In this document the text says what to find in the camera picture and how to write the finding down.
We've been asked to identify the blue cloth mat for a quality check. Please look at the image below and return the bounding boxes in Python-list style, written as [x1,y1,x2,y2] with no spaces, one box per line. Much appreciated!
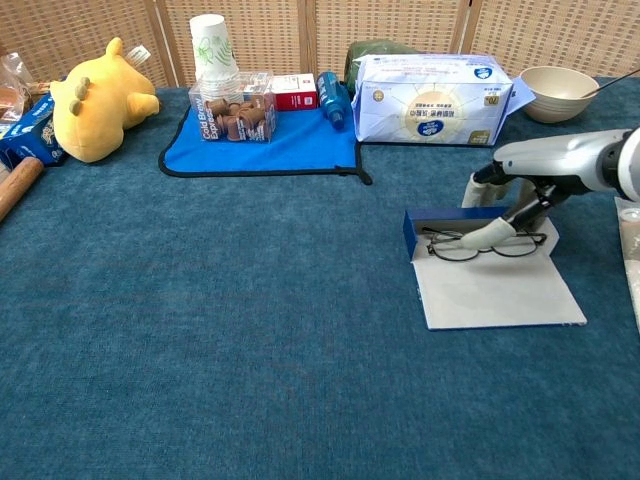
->
[158,102,374,186]

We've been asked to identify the bagged white cloth package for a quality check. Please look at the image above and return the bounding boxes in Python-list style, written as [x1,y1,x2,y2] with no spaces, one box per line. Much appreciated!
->
[613,195,640,336]

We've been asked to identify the grey blue glasses pouch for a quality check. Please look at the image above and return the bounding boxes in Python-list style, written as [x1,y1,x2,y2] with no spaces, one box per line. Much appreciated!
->
[402,205,589,331]

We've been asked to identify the green spray bottle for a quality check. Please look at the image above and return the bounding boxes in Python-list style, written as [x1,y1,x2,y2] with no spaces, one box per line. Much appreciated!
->
[344,40,421,96]

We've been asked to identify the yellow plush toy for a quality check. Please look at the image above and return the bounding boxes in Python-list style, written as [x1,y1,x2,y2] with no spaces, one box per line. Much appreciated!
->
[48,37,161,164]

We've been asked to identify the teal table cloth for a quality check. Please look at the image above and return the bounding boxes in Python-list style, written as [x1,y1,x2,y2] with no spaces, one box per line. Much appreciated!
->
[0,74,640,480]

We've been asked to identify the blue cookie box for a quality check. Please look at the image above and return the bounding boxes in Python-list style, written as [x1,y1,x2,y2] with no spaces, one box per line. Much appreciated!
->
[0,92,69,169]

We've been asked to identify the small brown box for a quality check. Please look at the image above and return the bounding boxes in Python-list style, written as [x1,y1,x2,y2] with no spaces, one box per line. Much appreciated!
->
[188,72,278,144]

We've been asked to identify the beige bowl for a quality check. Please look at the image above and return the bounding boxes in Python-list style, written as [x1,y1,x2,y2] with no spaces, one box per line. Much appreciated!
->
[518,66,600,124]

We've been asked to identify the stack of paper cups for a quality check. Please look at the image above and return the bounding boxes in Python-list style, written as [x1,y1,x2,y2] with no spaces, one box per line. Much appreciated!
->
[188,13,241,96]

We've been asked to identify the white wet wipes pack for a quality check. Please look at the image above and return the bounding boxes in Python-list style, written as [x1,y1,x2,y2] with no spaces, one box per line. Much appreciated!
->
[351,53,516,147]

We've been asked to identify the small blue bottle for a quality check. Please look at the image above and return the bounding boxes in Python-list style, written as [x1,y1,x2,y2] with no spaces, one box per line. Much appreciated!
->
[317,71,351,131]

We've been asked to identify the bagged brown bread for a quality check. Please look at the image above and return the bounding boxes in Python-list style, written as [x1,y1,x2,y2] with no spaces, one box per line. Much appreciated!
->
[0,52,39,126]

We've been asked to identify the red and white box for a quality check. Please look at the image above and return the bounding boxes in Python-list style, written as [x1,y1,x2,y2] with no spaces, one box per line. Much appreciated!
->
[269,73,320,111]

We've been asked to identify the woven wooden folding screen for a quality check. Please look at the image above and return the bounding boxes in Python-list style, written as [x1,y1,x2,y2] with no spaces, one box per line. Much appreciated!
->
[0,0,640,89]

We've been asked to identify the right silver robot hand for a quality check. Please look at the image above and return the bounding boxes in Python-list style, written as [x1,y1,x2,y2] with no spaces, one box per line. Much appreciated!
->
[459,128,626,250]

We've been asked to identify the black eyeglasses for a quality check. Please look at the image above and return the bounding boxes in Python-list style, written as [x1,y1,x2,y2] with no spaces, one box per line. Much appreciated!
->
[422,227,549,262]

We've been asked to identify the wooden rolling pin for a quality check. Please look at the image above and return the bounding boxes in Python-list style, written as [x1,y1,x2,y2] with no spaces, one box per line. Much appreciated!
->
[0,156,46,224]

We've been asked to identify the metal spoon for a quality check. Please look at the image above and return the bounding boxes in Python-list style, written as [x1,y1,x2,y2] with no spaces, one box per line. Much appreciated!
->
[579,69,640,99]

